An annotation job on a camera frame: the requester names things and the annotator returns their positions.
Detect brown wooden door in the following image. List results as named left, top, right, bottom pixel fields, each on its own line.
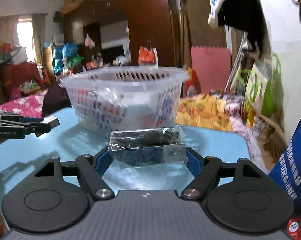
left=178, top=0, right=226, bottom=67

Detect pink foam mat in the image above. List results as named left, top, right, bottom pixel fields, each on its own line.
left=191, top=46, right=231, bottom=93

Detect blue fabric bag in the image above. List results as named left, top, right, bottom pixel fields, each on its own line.
left=269, top=119, right=301, bottom=209

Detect pink floral quilt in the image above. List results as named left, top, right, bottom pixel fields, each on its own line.
left=0, top=89, right=48, bottom=118

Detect green white shopping bag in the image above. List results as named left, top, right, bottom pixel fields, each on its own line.
left=237, top=54, right=282, bottom=117

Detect orange white hanging bag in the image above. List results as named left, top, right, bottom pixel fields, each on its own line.
left=138, top=47, right=158, bottom=67

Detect yellow patterned blanket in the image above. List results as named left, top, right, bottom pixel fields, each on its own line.
left=176, top=94, right=233, bottom=132

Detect dark red wooden wardrobe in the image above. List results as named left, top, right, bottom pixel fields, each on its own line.
left=63, top=0, right=179, bottom=67

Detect black item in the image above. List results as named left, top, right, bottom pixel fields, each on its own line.
left=109, top=125, right=187, bottom=167

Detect purple medicine box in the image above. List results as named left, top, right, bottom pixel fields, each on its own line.
left=155, top=95, right=174, bottom=127

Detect white plastic laundry basket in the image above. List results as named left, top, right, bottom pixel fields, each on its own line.
left=60, top=66, right=189, bottom=136

